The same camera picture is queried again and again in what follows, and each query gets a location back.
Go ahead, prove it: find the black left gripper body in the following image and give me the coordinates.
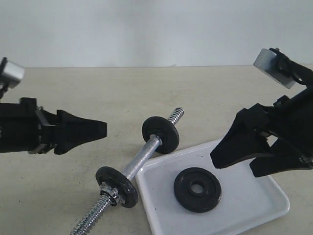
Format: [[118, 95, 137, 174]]
[[0, 97, 57, 154]]

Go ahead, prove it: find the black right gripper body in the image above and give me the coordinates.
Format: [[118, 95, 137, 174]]
[[251, 87, 313, 157]]

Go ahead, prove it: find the black weight plate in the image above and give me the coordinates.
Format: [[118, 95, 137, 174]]
[[173, 167, 222, 213], [142, 116, 179, 154], [95, 166, 138, 208]]

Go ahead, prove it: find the chrome star collar nut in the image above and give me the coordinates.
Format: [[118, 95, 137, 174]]
[[100, 182, 122, 207]]

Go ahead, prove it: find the chrome threaded dumbbell bar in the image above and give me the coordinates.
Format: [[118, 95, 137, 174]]
[[70, 107, 184, 235]]

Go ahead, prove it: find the white plastic tray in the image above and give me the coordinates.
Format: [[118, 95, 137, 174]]
[[136, 141, 290, 235]]

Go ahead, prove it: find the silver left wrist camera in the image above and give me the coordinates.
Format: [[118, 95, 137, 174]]
[[0, 57, 25, 89]]

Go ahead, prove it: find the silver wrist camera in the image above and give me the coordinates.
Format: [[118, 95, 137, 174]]
[[253, 47, 296, 89], [0, 57, 25, 89]]

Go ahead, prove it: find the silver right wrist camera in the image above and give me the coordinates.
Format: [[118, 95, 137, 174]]
[[253, 47, 296, 89]]

